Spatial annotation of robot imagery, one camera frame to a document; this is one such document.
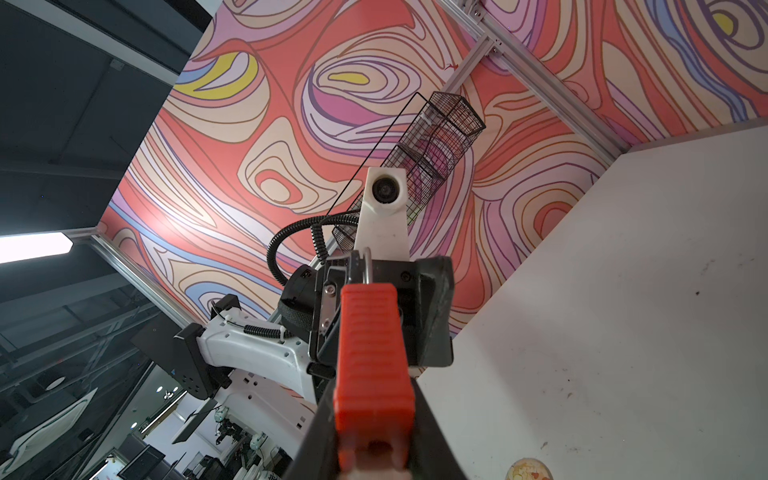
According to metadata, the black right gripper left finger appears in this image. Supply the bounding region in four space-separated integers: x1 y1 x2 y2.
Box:
283 383 339 480

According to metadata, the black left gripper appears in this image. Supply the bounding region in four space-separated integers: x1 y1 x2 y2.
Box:
309 250 455 368

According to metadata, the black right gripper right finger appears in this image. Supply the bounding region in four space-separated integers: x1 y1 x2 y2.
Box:
408 379 467 480

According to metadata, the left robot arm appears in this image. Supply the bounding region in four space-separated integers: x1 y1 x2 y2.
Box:
132 252 455 455

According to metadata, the beige round badge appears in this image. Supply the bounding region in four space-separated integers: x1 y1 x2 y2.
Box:
505 458 553 480

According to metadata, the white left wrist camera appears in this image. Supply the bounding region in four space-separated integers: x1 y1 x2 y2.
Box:
354 167 410 261

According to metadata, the black corrugated cable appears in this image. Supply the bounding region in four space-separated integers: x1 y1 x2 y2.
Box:
266 211 361 288

